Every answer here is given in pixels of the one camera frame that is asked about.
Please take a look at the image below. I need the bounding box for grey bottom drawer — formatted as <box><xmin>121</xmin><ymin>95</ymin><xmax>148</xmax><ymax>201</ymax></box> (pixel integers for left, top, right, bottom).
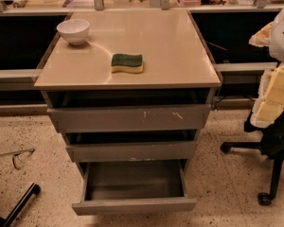
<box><xmin>72</xmin><ymin>160</ymin><xmax>197</xmax><ymax>216</ymax></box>

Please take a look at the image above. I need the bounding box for grey drawer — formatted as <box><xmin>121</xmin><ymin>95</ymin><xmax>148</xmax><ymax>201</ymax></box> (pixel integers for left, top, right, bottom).
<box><xmin>66</xmin><ymin>141</ymin><xmax>197</xmax><ymax>163</ymax></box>
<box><xmin>47</xmin><ymin>104</ymin><xmax>210</xmax><ymax>133</ymax></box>
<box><xmin>72</xmin><ymin>160</ymin><xmax>197</xmax><ymax>216</ymax></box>

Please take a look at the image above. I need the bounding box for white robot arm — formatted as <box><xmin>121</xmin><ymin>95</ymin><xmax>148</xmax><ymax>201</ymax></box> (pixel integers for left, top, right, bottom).
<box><xmin>249</xmin><ymin>8</ymin><xmax>284</xmax><ymax>128</ymax></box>

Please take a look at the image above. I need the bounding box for grey drawer cabinet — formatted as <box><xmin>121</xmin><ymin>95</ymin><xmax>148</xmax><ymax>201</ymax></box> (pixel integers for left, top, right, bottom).
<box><xmin>33</xmin><ymin>9</ymin><xmax>222</xmax><ymax>217</ymax></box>

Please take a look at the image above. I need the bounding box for grey top drawer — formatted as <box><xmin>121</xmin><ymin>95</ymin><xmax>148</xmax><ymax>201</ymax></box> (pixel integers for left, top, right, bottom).
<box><xmin>47</xmin><ymin>104</ymin><xmax>210</xmax><ymax>133</ymax></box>

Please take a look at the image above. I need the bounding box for grey middle drawer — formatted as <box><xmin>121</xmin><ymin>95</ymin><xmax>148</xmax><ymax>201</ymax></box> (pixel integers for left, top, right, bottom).
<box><xmin>66</xmin><ymin>141</ymin><xmax>197</xmax><ymax>163</ymax></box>

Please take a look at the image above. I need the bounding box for green and yellow sponge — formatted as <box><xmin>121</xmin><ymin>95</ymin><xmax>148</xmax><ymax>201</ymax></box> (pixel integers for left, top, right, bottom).
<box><xmin>111</xmin><ymin>54</ymin><xmax>143</xmax><ymax>74</ymax></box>

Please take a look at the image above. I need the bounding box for white ceramic bowl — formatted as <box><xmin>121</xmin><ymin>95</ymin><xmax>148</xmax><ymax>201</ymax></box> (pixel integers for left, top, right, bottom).
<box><xmin>57</xmin><ymin>19</ymin><xmax>90</xmax><ymax>44</ymax></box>

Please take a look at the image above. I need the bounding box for black office chair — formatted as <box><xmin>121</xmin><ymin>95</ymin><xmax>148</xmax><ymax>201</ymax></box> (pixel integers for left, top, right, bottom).
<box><xmin>220</xmin><ymin>112</ymin><xmax>284</xmax><ymax>205</ymax></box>

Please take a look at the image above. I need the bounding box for black chair leg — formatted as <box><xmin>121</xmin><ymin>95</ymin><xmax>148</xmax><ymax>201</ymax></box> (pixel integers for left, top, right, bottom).
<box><xmin>0</xmin><ymin>183</ymin><xmax>41</xmax><ymax>227</ymax></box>

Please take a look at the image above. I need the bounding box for thin metal wire bracket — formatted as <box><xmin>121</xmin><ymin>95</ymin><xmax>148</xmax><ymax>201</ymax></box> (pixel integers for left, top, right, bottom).
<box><xmin>0</xmin><ymin>148</ymin><xmax>35</xmax><ymax>170</ymax></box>

